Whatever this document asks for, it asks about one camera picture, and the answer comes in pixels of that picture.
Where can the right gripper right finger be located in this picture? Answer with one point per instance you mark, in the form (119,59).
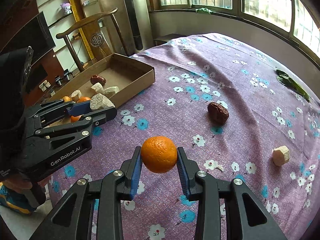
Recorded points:
(246,217)

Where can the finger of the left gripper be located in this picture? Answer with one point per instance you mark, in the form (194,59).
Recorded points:
(47,113)
(76,130)

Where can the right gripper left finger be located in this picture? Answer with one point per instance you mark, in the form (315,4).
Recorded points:
(72,217)

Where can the large orange tangerine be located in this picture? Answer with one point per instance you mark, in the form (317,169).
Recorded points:
(83,99)

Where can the pale round sugarcane chunk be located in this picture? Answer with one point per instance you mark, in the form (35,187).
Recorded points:
(99,101)

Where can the beige sugarcane chunk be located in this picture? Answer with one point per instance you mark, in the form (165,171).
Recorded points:
(110,91)

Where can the pale hexagonal sugarcane chunk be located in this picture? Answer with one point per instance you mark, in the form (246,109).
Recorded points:
(281,155)

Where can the dark red jujube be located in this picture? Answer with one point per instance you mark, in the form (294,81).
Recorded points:
(217,113)

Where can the person's left hand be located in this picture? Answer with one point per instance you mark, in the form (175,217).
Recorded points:
(17,183)

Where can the small orange tangerine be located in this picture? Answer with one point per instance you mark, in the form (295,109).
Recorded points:
(75,118)

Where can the small orange kumquat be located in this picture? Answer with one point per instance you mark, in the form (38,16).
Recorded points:
(66,99)

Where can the small sugarcane piece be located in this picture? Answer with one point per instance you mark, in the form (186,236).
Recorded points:
(76,95)

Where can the sugarcane chunk in box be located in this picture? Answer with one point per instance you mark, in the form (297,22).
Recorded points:
(97,88)

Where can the red jujube in box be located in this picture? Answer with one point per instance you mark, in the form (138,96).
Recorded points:
(97,79)

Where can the brown cardboard box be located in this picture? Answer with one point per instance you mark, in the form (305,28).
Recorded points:
(130,75)

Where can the black flat television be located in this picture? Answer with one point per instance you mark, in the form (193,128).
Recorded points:
(34,34)

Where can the wooden armchair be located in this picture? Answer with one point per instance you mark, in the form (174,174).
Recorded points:
(94,37)

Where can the purple plush toy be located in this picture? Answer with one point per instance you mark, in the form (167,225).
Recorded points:
(66,8)

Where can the purple floral tablecloth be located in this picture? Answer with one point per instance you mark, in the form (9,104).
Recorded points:
(190,73)

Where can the tall standing air conditioner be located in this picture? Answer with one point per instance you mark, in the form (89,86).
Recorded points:
(134,23)

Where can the green leaf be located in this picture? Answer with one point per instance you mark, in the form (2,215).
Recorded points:
(290,83)

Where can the green cloth on sill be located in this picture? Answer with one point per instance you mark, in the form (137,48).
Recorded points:
(204,11)

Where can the white wall shelf unit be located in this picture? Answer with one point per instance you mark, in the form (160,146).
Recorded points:
(58,22)

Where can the window frame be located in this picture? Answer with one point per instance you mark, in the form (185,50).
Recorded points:
(293,21)

